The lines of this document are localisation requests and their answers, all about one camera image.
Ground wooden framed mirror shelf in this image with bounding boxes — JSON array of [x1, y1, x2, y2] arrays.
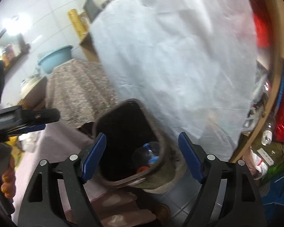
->
[[0, 29, 31, 75]]

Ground white cover cloth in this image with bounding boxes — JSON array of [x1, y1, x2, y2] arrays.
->
[[90, 0, 257, 161]]

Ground floral paisley cloth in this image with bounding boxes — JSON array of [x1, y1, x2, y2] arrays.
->
[[45, 58, 119, 128]]

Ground light blue basin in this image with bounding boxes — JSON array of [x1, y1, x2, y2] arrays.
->
[[38, 45, 73, 74]]

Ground brown pot with white lid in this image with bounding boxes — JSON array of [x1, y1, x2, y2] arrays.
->
[[19, 76, 48, 109]]

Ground wooden side shelf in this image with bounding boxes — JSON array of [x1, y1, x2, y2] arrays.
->
[[80, 33, 100, 63]]

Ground clear plastic water bottle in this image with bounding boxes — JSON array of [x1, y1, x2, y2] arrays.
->
[[134, 141, 160, 167]]

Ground left hand yellow nails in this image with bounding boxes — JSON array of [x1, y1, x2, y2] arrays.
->
[[1, 156, 16, 199]]

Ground yellow wrap roll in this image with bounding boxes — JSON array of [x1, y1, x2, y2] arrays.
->
[[67, 9, 88, 40]]

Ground white microwave oven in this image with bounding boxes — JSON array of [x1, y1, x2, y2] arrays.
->
[[83, 0, 102, 24]]

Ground red foam fruit net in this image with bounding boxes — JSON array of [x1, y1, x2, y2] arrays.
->
[[136, 166, 150, 173]]

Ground brown trash bin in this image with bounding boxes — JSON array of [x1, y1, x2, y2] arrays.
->
[[92, 99, 175, 190]]

